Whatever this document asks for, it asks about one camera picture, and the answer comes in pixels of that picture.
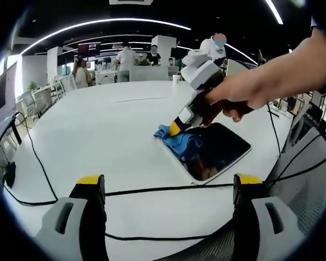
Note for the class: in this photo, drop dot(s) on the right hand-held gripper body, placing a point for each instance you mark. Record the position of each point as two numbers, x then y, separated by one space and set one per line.
203 73

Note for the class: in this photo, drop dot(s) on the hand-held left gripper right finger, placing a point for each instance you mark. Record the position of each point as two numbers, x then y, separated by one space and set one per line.
271 231

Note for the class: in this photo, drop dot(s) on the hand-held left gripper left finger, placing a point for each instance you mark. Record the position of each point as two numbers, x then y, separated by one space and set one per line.
68 233

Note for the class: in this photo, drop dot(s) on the blue cleaning cloth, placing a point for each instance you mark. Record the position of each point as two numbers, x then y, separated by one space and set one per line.
179 144

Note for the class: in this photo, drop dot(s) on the black tablet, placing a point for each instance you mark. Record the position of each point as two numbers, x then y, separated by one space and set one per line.
228 152

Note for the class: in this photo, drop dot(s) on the person's right hand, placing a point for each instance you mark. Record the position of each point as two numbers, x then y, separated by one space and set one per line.
244 89

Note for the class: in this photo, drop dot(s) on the white paper cup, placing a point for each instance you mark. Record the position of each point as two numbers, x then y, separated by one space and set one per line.
176 79

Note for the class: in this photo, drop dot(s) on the grey sofa back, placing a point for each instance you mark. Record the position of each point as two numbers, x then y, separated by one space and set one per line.
149 74

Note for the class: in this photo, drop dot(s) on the black power adapter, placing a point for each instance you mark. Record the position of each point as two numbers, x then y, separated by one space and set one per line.
9 174

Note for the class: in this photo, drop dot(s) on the curved ceiling light strip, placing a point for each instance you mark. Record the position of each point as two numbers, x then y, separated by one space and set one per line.
97 23

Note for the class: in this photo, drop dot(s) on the black standing desk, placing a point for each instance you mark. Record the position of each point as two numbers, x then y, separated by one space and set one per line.
2 130

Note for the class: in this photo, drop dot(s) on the white office chair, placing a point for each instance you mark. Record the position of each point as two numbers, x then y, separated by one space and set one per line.
68 83

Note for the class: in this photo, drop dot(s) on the grey office chair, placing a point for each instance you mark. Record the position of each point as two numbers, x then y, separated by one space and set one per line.
29 101

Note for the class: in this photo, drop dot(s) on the potted green plant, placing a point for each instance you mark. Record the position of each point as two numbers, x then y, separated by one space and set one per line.
33 85

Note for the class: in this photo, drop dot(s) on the large black monitor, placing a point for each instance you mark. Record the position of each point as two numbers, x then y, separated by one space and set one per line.
2 92

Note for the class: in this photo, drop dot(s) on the red wall screen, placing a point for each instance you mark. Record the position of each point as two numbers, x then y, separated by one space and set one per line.
89 48

